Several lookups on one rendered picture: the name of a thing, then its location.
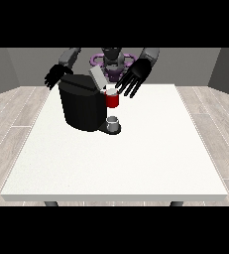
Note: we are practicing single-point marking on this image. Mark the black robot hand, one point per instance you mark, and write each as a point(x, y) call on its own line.
point(136, 74)
point(55, 75)

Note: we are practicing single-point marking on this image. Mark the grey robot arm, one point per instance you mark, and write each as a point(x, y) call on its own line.
point(149, 54)
point(68, 57)

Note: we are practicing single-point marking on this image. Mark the pale grey machine lid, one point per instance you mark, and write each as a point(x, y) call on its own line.
point(97, 78)

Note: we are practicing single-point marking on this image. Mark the black coffee machine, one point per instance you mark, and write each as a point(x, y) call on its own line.
point(81, 104)

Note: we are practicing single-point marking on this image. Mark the grey robot trunk purple rings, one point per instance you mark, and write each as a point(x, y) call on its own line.
point(112, 63)

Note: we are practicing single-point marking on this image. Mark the dark table leg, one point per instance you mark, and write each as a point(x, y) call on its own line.
point(51, 203)

